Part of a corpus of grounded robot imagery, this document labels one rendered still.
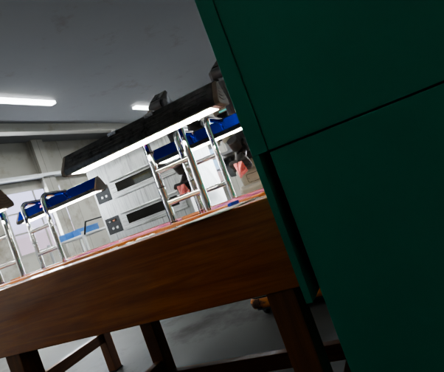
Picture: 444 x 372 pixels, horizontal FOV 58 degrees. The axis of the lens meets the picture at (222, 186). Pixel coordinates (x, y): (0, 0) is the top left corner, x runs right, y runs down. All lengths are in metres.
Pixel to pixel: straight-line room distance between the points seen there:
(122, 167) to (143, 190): 0.39
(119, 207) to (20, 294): 3.98
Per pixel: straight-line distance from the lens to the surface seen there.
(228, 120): 1.73
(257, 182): 2.44
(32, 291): 1.19
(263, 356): 1.60
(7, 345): 1.34
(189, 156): 1.37
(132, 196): 4.99
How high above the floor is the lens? 0.80
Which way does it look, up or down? 1 degrees up
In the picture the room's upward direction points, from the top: 20 degrees counter-clockwise
